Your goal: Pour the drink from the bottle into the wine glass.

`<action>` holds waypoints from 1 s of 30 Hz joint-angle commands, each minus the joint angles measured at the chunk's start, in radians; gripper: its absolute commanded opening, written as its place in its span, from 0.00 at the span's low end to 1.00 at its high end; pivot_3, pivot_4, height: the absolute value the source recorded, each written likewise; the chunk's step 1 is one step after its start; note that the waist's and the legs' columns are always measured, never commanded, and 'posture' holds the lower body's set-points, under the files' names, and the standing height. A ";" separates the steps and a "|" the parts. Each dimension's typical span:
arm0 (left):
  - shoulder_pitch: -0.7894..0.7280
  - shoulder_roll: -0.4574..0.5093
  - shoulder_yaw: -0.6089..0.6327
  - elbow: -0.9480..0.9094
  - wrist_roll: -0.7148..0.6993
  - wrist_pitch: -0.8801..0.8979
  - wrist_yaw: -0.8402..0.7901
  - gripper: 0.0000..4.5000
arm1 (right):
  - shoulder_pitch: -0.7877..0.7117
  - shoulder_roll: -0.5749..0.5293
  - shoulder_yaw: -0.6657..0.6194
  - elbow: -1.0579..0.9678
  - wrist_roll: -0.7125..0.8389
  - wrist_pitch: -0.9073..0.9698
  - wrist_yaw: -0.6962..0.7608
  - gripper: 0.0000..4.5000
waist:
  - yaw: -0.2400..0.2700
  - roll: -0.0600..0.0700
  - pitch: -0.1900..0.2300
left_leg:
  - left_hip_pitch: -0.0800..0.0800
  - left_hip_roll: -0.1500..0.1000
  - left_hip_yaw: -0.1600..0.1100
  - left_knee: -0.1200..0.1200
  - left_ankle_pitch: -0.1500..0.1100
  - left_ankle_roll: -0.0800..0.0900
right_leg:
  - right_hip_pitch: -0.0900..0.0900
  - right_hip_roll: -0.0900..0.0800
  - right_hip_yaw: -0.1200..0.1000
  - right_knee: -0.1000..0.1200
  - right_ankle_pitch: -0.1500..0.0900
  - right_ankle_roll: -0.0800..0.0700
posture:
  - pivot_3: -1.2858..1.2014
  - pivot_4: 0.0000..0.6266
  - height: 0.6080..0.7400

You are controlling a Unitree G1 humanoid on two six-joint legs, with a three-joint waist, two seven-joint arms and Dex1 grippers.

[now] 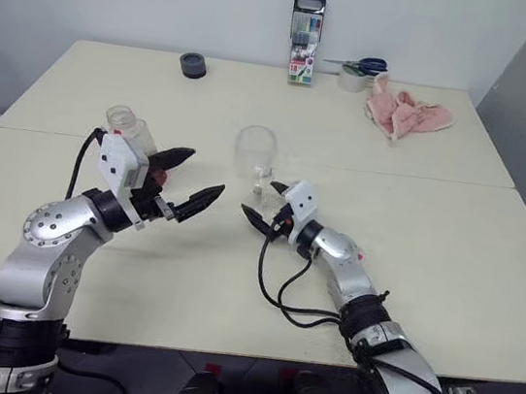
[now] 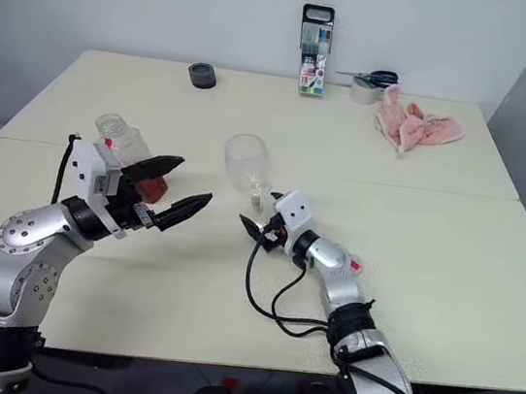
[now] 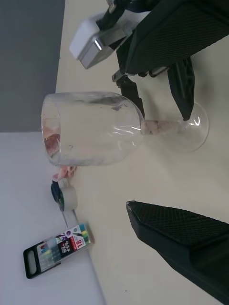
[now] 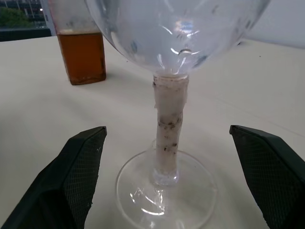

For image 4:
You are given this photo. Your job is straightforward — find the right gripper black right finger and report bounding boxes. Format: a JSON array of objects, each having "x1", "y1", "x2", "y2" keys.
[{"x1": 229, "y1": 124, "x2": 305, "y2": 229}]

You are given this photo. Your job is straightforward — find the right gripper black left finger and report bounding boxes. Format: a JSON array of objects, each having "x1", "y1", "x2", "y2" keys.
[{"x1": 0, "y1": 126, "x2": 108, "y2": 229}]

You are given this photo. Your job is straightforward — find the clear wine glass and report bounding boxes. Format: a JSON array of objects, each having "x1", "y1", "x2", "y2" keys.
[{"x1": 84, "y1": 0, "x2": 270, "y2": 229}]

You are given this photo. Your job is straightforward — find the plastic bottle with red liquid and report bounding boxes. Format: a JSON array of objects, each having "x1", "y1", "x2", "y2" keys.
[{"x1": 47, "y1": 0, "x2": 107, "y2": 86}]

